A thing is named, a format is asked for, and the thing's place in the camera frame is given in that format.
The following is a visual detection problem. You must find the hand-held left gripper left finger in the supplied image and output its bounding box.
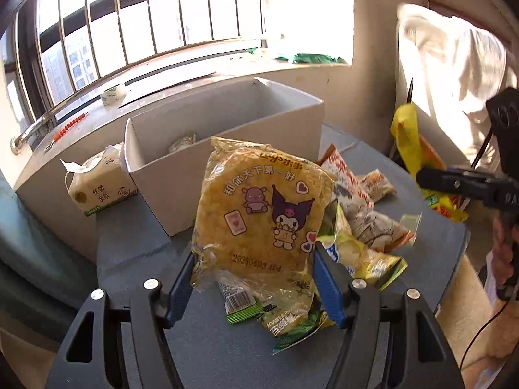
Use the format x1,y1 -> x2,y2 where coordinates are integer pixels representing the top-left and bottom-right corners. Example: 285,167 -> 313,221
44,241 -> 196,389

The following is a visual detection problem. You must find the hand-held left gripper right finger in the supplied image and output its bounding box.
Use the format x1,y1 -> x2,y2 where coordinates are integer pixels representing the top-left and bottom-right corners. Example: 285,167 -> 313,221
312,241 -> 467,389

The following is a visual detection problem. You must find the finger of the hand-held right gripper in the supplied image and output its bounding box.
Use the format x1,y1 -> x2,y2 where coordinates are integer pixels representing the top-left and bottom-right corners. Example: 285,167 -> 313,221
417,165 -> 488,208

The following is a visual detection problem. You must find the yellow green snack packet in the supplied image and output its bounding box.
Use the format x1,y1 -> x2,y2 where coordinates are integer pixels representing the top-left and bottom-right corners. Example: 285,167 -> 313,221
318,203 -> 408,290

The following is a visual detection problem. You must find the small clear yellow wrapper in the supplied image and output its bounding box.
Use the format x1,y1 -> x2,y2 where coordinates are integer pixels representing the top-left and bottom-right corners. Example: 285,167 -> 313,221
399,213 -> 422,246

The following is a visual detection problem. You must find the green and white snack packet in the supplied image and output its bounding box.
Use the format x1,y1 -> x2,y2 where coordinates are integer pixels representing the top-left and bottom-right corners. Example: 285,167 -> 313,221
219,279 -> 265,325

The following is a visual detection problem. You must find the small beige snack packet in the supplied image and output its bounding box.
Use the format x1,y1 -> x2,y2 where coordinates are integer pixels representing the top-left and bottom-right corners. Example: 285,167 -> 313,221
361,170 -> 398,203

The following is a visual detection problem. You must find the white grey snack packet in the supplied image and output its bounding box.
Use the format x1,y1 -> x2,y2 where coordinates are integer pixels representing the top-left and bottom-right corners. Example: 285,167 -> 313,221
349,206 -> 414,252

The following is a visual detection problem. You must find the white cardboard box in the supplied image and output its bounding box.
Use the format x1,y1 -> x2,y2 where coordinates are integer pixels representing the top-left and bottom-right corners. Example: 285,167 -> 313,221
124,77 -> 326,238

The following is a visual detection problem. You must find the yellow cartoon print snack bag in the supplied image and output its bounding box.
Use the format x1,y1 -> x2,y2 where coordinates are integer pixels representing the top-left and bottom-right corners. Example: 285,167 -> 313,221
190,136 -> 338,304

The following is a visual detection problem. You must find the red and white snack packet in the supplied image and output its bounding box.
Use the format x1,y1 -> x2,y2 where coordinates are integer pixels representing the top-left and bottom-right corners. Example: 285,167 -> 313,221
318,144 -> 376,211

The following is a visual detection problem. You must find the clear snack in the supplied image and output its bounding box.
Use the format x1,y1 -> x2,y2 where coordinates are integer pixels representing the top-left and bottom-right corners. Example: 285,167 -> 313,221
168,132 -> 197,154

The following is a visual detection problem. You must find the person's right hand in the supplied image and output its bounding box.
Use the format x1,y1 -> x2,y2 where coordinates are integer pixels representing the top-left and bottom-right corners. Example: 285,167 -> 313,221
490,212 -> 519,301

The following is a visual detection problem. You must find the white cloth covered chair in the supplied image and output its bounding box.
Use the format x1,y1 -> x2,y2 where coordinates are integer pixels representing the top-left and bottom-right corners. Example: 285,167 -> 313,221
395,3 -> 515,171

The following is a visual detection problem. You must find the tissue pack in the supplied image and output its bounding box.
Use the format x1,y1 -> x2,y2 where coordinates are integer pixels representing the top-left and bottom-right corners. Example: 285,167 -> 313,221
60,142 -> 139,217

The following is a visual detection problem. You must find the green flat packet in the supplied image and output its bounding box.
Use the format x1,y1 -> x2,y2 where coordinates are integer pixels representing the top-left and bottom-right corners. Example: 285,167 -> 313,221
280,51 -> 349,65

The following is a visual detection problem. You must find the steel window guard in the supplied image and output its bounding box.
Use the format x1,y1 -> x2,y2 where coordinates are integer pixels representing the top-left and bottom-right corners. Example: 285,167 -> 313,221
10,0 -> 268,155

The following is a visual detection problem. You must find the black cable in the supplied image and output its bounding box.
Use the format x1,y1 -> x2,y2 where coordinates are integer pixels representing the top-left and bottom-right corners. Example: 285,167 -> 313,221
470,127 -> 494,168

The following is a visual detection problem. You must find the orange bead string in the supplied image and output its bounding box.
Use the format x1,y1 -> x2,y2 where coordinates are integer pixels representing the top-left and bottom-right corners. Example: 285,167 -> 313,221
44,111 -> 89,151

